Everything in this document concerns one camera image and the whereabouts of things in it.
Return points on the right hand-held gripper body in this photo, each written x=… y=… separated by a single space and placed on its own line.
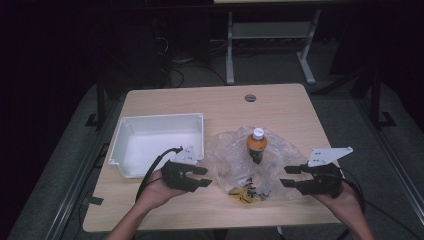
x=323 y=180

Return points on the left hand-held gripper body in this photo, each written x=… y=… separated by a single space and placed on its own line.
x=176 y=176

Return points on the person's right hand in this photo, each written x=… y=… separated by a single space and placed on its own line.
x=343 y=203

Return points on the clear plastic bag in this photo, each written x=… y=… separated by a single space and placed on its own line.
x=226 y=156

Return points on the orange drink bottle white cap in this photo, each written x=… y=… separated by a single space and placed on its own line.
x=256 y=145

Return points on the white metal frame desk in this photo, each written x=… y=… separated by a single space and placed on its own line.
x=266 y=30

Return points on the black floor tape strip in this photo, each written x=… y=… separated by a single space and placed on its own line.
x=93 y=200

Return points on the black metal stand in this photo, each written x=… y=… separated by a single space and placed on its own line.
x=376 y=100
x=101 y=106

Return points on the person's left hand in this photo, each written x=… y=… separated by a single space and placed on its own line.
x=156 y=193

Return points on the white plastic bin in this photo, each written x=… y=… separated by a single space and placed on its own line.
x=156 y=143

